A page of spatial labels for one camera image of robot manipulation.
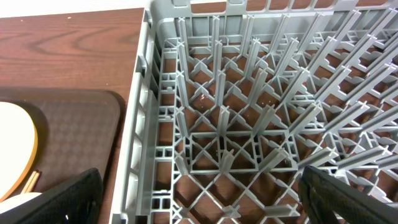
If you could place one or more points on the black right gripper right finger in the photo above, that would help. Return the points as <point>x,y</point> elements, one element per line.
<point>323,197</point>

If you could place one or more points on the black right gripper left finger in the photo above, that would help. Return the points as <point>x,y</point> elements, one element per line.
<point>76,200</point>

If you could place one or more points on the pink white bowl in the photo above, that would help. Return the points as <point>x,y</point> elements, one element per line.
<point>19,143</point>

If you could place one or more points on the white cup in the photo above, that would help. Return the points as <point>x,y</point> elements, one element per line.
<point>17,200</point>

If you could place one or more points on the grey dishwasher rack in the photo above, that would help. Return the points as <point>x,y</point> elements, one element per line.
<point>229,103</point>

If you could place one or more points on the dark brown serving tray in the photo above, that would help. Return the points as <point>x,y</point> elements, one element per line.
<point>75,129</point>

